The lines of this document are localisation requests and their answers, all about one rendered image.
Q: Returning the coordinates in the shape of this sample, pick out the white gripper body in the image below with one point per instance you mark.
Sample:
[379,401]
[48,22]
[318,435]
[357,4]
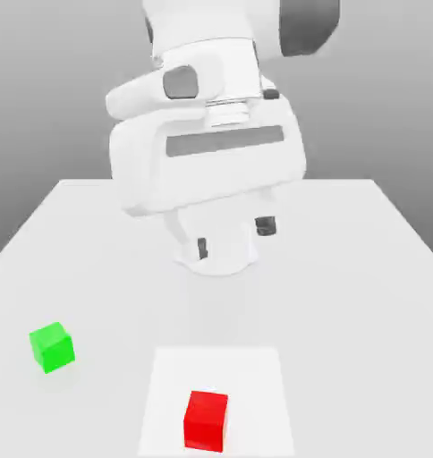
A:
[216,171]

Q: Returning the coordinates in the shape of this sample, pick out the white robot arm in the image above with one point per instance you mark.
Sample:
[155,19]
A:
[202,25]

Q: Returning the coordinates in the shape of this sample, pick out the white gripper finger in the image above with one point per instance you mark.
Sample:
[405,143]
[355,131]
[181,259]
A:
[266,225]
[182,232]

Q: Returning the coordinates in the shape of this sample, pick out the small red cube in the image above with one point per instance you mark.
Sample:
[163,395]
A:
[205,422]

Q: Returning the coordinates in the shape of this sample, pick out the small green cube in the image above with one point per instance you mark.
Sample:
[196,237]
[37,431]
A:
[52,347]

